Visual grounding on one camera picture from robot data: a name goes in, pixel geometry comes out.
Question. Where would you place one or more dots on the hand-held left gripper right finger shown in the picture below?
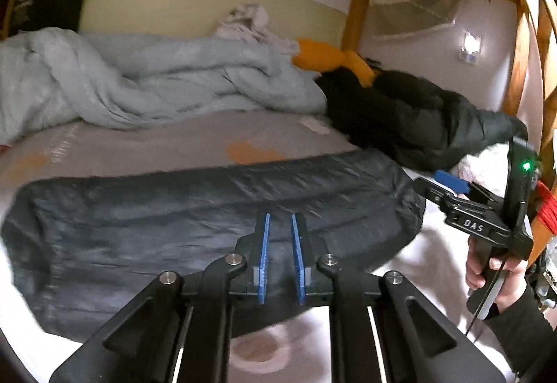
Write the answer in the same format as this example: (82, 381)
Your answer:
(299, 261)

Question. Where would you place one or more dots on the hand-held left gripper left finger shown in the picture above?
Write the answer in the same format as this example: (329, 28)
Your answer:
(262, 261)

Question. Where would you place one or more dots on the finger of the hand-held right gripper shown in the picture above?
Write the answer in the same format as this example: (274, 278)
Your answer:
(450, 180)
(431, 190)

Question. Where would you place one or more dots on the black puffer jacket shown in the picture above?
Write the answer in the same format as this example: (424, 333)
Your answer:
(130, 235)

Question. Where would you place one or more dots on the person's right forearm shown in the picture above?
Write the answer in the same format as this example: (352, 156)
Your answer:
(518, 322)

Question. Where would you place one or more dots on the person's right hand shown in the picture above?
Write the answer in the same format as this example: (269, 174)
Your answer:
(513, 274)

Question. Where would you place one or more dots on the white pink cloth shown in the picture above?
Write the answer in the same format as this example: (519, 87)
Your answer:
(478, 163)

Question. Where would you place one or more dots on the dark green hooded coat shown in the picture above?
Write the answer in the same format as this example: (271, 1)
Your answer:
(413, 113)

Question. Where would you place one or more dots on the small white label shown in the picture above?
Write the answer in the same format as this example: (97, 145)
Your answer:
(315, 125)

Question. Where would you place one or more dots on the orange plush pillow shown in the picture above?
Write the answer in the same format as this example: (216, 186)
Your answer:
(322, 54)

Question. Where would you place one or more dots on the light blue duvet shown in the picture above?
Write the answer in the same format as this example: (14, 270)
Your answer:
(152, 78)

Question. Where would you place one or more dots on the white crumpled cloth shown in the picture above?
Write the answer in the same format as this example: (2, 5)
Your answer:
(243, 17)

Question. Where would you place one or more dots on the small wall night light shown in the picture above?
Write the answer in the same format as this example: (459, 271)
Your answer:
(470, 45)

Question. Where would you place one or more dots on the wooden bed frame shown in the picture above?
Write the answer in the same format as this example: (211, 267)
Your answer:
(357, 17)

